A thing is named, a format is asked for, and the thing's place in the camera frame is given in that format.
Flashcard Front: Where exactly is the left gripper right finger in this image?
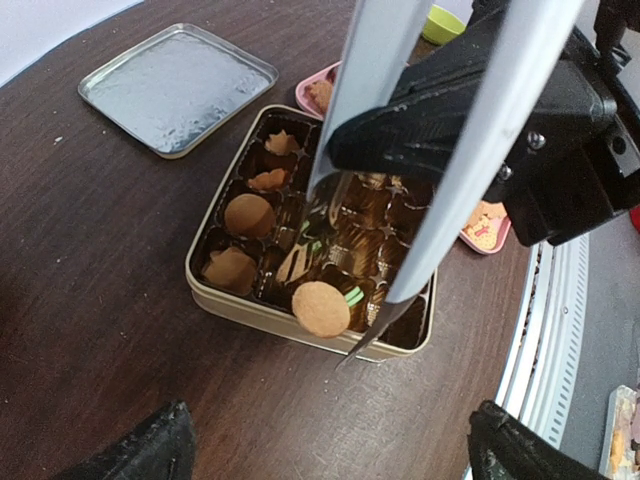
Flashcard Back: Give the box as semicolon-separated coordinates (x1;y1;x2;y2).
467;400;603;480

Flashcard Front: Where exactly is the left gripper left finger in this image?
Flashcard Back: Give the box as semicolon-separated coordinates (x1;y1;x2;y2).
55;400;196;479

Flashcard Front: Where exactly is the green round cookie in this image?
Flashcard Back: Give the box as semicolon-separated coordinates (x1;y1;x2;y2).
299;219;365;307

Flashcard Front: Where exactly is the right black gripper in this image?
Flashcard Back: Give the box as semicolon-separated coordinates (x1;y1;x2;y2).
328;1;639;246

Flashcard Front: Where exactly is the metal tongs white handle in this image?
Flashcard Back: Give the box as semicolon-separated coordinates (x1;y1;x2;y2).
306;1;582;358

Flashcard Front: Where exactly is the clock face round cookie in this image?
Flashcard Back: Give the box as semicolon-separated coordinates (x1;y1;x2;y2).
460;201;511;254

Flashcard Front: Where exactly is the silver tin lid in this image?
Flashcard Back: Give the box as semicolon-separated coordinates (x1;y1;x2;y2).
78;23;279;160

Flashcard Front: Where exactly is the gold cookie tin box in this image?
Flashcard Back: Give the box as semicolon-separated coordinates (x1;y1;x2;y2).
185;105;434;354

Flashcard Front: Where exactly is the pink plastic tray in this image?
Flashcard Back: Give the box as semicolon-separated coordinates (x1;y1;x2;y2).
294;59;512;256

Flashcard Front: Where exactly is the plain round tan cookie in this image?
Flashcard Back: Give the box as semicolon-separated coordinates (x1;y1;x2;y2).
292;281;351;338

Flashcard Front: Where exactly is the green plastic bowl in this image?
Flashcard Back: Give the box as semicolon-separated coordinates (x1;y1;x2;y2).
421;5;466;46

